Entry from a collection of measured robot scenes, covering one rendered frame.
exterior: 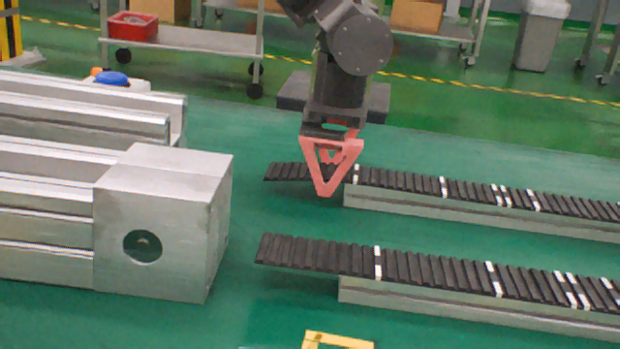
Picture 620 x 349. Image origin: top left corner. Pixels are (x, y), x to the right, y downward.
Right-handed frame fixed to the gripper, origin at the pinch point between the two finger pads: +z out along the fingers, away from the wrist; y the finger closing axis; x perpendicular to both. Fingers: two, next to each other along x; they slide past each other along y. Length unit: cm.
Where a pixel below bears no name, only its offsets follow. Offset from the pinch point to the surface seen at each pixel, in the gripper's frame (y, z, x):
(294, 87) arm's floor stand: -44.8, 2.1, -9.5
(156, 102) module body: -1.1, -5.5, -20.8
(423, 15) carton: -471, 41, 47
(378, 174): -1.0, -0.8, 5.8
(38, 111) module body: 6.5, -5.1, -30.6
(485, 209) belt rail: 1.7, 0.5, 18.1
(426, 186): 1.1, -1.0, 11.3
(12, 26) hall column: -285, 56, -198
